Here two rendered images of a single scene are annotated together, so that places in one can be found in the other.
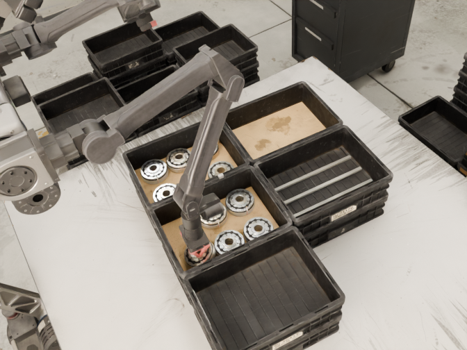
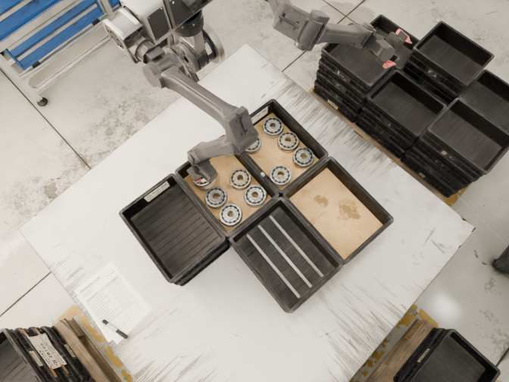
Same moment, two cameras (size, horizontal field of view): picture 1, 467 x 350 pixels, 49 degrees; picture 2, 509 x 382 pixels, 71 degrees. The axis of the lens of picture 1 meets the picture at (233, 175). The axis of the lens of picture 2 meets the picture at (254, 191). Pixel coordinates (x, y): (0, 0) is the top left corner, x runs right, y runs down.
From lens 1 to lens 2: 111 cm
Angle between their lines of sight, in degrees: 39
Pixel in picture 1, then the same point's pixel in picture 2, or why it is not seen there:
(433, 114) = (479, 367)
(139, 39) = (471, 66)
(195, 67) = (217, 110)
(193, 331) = not seen: hidden behind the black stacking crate
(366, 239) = (260, 300)
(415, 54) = not seen: outside the picture
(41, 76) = (433, 10)
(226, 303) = (173, 206)
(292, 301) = (180, 248)
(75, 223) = (235, 94)
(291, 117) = (360, 218)
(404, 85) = not seen: outside the picture
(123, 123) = (168, 80)
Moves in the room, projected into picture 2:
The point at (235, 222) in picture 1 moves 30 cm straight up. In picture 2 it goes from (238, 197) to (232, 173)
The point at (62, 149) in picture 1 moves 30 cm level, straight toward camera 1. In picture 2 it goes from (137, 51) to (60, 107)
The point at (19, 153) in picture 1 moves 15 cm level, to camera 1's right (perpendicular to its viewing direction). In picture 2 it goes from (117, 28) to (126, 64)
